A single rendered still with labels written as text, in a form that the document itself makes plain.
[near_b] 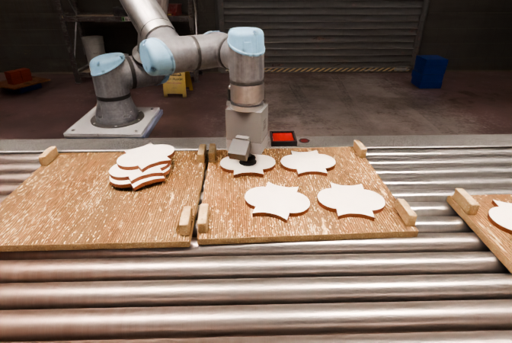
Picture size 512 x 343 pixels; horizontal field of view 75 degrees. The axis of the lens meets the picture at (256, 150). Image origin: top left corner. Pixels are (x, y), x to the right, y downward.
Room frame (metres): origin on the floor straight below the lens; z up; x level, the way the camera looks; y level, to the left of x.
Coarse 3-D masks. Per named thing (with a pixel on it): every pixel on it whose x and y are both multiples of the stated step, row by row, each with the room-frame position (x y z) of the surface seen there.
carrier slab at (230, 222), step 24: (216, 168) 0.70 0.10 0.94; (336, 168) 0.70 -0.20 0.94; (360, 168) 0.70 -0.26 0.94; (216, 192) 0.60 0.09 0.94; (240, 192) 0.60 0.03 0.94; (312, 192) 0.60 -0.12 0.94; (384, 192) 0.60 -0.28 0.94; (216, 216) 0.52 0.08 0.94; (240, 216) 0.52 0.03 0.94; (264, 216) 0.52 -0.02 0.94; (312, 216) 0.52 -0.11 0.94; (336, 216) 0.52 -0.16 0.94; (384, 216) 0.52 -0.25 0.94; (216, 240) 0.46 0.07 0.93; (240, 240) 0.46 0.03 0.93; (264, 240) 0.46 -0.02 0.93; (288, 240) 0.46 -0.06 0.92; (312, 240) 0.47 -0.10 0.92
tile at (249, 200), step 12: (252, 192) 0.58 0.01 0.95; (264, 192) 0.58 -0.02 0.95; (276, 192) 0.58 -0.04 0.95; (288, 192) 0.58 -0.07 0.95; (252, 204) 0.54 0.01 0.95; (264, 204) 0.54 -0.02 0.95; (276, 204) 0.54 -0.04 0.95; (288, 204) 0.54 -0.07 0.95; (300, 204) 0.54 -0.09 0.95; (252, 216) 0.52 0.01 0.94; (276, 216) 0.51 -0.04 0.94; (288, 216) 0.51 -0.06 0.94
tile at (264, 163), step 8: (224, 160) 0.72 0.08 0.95; (232, 160) 0.72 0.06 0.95; (256, 160) 0.72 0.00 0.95; (264, 160) 0.72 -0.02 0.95; (272, 160) 0.72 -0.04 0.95; (224, 168) 0.69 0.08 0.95; (232, 168) 0.68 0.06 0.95; (240, 168) 0.68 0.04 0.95; (248, 168) 0.68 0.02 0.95; (256, 168) 0.68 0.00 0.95; (264, 168) 0.68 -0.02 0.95; (272, 168) 0.69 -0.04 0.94; (240, 176) 0.66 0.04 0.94
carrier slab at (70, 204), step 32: (64, 160) 0.74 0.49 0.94; (96, 160) 0.74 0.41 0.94; (192, 160) 0.74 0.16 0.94; (32, 192) 0.60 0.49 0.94; (64, 192) 0.60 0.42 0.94; (96, 192) 0.60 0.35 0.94; (128, 192) 0.60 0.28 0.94; (160, 192) 0.60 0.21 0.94; (192, 192) 0.60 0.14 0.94; (0, 224) 0.49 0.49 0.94; (32, 224) 0.49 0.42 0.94; (64, 224) 0.49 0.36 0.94; (96, 224) 0.49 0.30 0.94; (128, 224) 0.49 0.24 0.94; (160, 224) 0.49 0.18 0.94; (192, 224) 0.49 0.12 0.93
